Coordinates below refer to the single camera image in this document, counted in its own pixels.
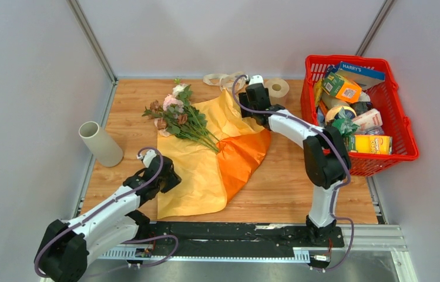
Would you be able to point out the blue Harry's box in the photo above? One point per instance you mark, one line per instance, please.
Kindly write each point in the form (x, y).
(364, 77)

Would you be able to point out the artificial flower bunch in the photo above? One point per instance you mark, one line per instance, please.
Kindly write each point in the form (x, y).
(176, 116)

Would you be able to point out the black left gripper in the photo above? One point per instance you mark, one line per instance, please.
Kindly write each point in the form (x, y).
(174, 180)

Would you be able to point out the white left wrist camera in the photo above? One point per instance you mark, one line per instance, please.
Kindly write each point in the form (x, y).
(147, 157)

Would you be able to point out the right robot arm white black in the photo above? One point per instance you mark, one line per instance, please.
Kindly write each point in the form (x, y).
(327, 163)

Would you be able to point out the green crumpled bag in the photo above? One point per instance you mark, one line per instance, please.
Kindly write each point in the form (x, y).
(344, 126)

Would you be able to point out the orange wrapping paper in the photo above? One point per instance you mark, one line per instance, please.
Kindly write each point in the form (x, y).
(210, 180)

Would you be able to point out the round yellow white container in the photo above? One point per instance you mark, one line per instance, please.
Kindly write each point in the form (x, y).
(340, 112)

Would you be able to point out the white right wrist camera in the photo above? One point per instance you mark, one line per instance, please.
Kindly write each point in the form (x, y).
(255, 79)

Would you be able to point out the beige cylindrical vase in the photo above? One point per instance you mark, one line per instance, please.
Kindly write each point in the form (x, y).
(103, 147)

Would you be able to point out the red plastic shopping basket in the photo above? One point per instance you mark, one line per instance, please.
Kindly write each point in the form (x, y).
(384, 97)

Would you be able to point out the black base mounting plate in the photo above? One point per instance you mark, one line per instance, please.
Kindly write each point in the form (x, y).
(236, 240)

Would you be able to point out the yellow orange snack box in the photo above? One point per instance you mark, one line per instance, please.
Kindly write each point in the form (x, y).
(369, 144)

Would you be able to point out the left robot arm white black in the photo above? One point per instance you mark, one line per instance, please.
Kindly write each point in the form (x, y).
(99, 225)

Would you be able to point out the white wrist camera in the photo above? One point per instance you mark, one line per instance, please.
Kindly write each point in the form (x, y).
(147, 157)
(255, 79)

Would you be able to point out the white ribbon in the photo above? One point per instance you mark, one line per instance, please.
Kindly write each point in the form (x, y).
(225, 81)

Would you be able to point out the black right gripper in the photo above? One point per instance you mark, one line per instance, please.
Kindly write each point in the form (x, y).
(243, 100)

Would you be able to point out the aluminium frame rail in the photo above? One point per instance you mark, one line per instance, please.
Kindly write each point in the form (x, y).
(374, 242)

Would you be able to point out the green orange carton box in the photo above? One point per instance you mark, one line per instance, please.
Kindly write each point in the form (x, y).
(341, 88)

